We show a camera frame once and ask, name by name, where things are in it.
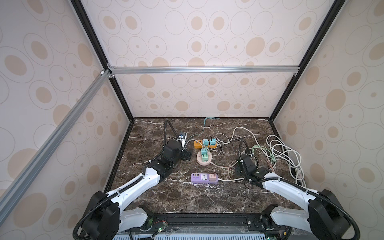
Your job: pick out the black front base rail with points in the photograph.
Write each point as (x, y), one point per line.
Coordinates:
(251, 221)

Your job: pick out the purple power strip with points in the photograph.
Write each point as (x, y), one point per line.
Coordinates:
(201, 178)

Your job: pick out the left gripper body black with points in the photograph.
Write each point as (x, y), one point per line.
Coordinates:
(182, 155)

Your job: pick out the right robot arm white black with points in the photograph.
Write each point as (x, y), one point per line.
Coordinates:
(319, 213)

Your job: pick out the aluminium rail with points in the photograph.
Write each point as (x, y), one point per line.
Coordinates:
(21, 184)
(205, 69)

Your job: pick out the pink plug adapter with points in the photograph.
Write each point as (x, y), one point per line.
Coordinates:
(213, 177)

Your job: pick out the left aluminium rail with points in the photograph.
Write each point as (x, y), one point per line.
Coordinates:
(21, 184)

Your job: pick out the round pink power strip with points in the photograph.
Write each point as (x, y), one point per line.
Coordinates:
(199, 159)

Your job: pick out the orange power strip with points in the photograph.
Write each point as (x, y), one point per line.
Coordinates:
(199, 145)

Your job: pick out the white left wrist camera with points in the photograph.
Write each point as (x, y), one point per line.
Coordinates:
(182, 138)

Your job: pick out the back aluminium rail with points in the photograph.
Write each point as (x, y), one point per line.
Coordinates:
(205, 69)

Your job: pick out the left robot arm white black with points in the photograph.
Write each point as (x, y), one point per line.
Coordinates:
(120, 198)

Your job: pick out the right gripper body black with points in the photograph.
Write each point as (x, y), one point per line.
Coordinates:
(237, 170)

